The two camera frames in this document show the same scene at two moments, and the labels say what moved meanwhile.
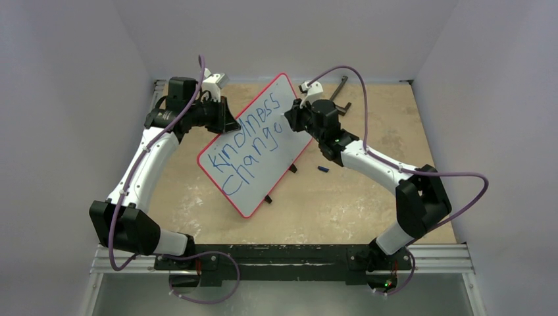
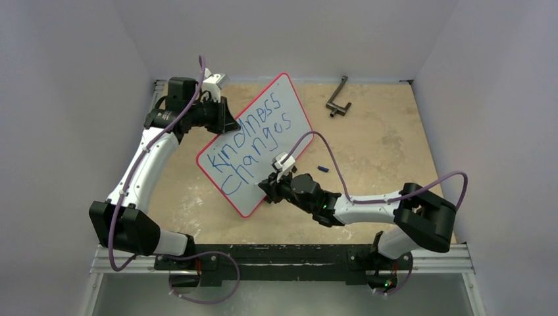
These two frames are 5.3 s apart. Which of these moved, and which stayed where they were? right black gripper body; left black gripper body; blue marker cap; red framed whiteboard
Moved: right black gripper body
Stayed: red framed whiteboard; left black gripper body; blue marker cap
